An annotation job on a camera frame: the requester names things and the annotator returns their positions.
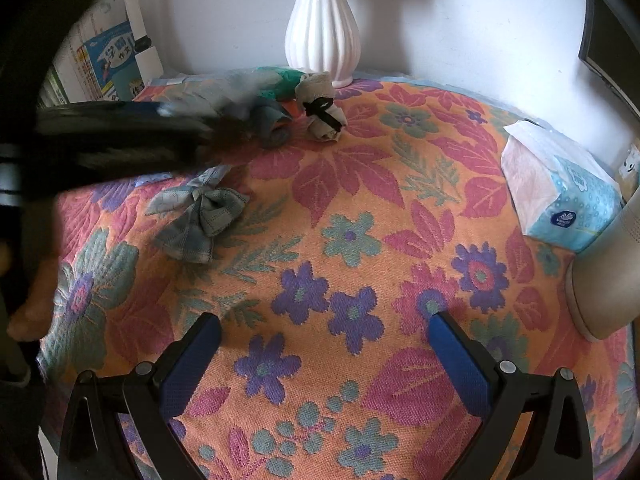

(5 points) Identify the stack of books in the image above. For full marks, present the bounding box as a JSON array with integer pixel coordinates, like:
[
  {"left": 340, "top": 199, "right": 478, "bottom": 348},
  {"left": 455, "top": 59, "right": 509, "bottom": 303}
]
[{"left": 37, "top": 67, "right": 71, "bottom": 108}]

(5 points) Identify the white paper box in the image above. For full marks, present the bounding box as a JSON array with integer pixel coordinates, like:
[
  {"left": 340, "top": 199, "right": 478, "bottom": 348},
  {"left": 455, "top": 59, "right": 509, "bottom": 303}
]
[{"left": 122, "top": 0, "right": 167, "bottom": 86}]

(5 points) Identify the blue tissue pack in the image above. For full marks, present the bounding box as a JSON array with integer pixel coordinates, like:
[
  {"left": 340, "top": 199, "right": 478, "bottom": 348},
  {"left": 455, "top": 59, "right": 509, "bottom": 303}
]
[{"left": 501, "top": 121, "right": 623, "bottom": 253}]

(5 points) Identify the white ribbed ceramic vase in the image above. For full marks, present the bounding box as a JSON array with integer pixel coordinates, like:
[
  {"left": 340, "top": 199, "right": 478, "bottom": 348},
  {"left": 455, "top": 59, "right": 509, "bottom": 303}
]
[{"left": 285, "top": 0, "right": 361, "bottom": 89}]

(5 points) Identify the beige cylinder appliance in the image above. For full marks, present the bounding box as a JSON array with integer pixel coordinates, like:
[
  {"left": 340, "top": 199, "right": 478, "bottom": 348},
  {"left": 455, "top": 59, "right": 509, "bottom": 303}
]
[{"left": 565, "top": 202, "right": 640, "bottom": 343}]

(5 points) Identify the green fabric bundle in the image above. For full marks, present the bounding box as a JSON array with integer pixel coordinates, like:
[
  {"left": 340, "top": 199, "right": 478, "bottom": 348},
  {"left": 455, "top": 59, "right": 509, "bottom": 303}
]
[{"left": 255, "top": 66, "right": 306, "bottom": 102}]

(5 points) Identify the blue plaid fabric bow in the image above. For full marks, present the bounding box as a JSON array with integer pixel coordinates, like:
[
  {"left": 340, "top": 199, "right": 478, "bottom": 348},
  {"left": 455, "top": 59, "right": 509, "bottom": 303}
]
[{"left": 145, "top": 165, "right": 250, "bottom": 264}]

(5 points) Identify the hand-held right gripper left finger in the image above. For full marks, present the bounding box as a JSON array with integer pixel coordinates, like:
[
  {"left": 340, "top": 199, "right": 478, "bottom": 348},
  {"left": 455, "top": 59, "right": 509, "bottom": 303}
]
[{"left": 57, "top": 312, "right": 223, "bottom": 480}]

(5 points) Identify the floral orange tablecloth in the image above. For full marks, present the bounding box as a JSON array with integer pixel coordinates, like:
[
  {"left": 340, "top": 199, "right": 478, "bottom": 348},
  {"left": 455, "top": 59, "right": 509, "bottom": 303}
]
[{"left": 37, "top": 77, "right": 640, "bottom": 480}]

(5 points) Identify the beige cloth roll black ribbon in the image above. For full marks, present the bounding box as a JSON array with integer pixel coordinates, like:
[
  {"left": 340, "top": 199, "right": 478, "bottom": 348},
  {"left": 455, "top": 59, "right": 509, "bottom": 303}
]
[{"left": 295, "top": 72, "right": 348, "bottom": 143}]

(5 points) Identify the person's left hand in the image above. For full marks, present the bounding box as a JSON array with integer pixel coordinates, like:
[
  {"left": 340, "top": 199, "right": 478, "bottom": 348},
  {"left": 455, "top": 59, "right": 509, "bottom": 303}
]
[{"left": 7, "top": 247, "right": 57, "bottom": 343}]

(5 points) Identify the blue grey rolled cloth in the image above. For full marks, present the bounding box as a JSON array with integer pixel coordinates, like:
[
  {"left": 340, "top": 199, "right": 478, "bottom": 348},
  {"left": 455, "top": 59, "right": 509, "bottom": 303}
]
[{"left": 252, "top": 102, "right": 294, "bottom": 150}]

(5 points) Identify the blue cover book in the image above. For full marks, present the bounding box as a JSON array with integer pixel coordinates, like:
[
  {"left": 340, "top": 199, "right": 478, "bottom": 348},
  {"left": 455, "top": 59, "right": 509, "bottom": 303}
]
[{"left": 75, "top": 20, "right": 151, "bottom": 106}]

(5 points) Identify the desk organizer box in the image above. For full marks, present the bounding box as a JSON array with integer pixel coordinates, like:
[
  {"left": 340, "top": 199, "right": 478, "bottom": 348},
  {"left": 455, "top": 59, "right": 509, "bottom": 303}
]
[{"left": 620, "top": 145, "right": 640, "bottom": 186}]

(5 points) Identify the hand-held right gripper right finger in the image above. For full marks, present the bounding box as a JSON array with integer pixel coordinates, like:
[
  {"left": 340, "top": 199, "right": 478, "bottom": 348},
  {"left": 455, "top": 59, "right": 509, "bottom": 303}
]
[{"left": 429, "top": 311, "right": 593, "bottom": 480}]

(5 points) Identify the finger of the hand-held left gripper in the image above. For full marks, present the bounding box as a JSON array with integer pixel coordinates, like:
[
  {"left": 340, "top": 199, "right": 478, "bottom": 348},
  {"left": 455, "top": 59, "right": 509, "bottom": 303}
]
[{"left": 35, "top": 100, "right": 251, "bottom": 182}]

